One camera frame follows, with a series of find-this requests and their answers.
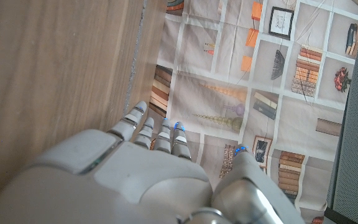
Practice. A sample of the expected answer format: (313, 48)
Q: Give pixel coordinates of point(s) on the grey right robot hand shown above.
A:
(120, 180)

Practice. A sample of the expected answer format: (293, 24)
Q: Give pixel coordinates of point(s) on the printed bookshelf backdrop cloth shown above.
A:
(228, 77)

